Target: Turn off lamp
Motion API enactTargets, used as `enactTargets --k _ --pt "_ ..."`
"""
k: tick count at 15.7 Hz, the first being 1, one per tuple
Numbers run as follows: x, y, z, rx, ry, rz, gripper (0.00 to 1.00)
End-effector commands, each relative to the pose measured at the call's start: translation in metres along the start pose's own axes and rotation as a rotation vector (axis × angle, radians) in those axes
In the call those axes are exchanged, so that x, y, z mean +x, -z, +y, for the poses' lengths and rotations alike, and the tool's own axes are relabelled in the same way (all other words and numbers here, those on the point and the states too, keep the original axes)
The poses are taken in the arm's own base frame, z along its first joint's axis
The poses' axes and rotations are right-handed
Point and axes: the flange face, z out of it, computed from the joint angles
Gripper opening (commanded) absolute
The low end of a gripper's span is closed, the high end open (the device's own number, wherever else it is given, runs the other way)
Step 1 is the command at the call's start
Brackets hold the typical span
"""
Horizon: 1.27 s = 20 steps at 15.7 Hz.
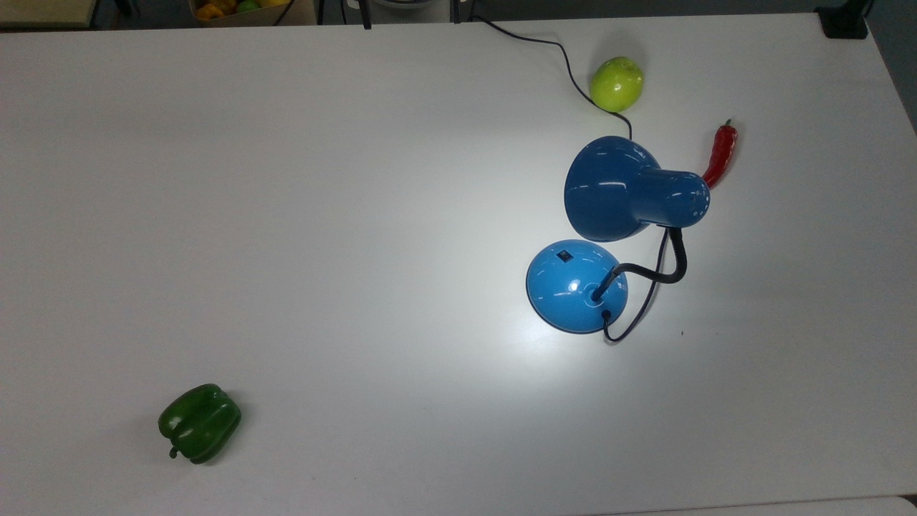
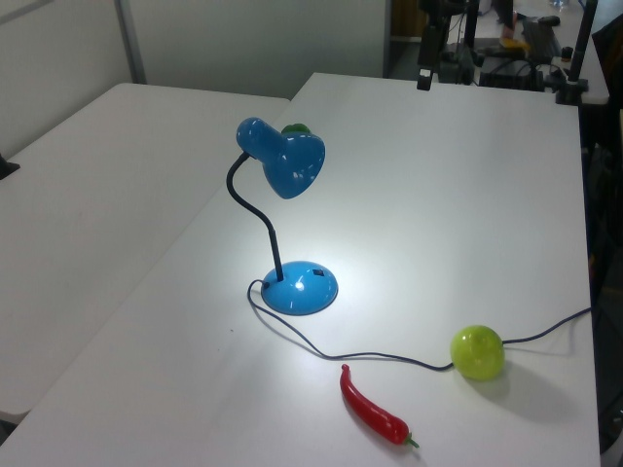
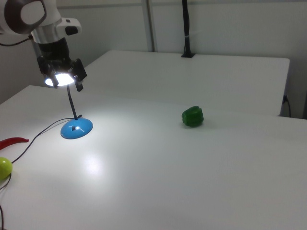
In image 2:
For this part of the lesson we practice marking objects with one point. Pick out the white side table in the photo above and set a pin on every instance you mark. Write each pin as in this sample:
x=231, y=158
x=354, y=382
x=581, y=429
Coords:
x=97, y=219

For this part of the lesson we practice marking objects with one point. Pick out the green apple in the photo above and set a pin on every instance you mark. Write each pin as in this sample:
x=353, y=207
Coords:
x=477, y=352

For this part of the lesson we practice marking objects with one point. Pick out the black electronics equipment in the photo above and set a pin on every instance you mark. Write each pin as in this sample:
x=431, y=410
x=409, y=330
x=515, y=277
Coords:
x=511, y=73

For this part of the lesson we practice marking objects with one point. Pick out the red chili pepper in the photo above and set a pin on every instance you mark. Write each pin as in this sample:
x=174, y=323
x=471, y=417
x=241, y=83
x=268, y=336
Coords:
x=372, y=413

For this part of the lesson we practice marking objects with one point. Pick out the black pole with clamp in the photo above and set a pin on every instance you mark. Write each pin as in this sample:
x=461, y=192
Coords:
x=578, y=53

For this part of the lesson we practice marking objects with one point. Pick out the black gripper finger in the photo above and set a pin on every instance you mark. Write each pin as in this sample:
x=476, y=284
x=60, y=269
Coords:
x=428, y=80
x=421, y=80

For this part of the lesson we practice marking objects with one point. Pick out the blue desk lamp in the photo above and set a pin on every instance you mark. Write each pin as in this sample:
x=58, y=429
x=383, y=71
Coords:
x=292, y=163

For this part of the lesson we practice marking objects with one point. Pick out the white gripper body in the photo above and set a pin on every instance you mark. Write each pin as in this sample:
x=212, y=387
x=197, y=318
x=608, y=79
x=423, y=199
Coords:
x=429, y=46

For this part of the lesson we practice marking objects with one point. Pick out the green bell pepper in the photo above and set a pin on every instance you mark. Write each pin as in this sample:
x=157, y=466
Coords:
x=295, y=129

